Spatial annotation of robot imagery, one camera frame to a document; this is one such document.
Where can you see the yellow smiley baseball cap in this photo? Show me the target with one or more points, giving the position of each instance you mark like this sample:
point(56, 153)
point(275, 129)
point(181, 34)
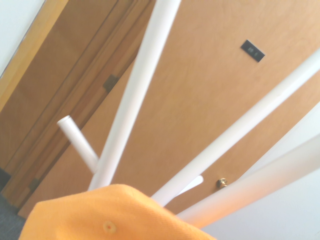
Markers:
point(100, 215)

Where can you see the white coat rack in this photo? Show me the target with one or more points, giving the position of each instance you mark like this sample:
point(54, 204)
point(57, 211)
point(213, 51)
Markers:
point(140, 82)

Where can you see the brown wooden door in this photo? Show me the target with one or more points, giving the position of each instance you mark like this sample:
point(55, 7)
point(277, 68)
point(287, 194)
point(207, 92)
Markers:
point(200, 87)

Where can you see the metal door hinge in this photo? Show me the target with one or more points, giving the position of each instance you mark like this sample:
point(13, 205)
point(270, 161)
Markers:
point(110, 82)
point(34, 184)

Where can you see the brass door knob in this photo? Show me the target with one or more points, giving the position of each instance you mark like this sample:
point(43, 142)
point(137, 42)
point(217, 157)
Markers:
point(222, 182)

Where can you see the small black door sign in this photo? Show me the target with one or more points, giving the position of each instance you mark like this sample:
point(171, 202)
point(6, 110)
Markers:
point(252, 50)

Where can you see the wooden door frame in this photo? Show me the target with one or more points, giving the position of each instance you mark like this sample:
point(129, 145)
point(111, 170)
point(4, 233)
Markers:
point(50, 75)

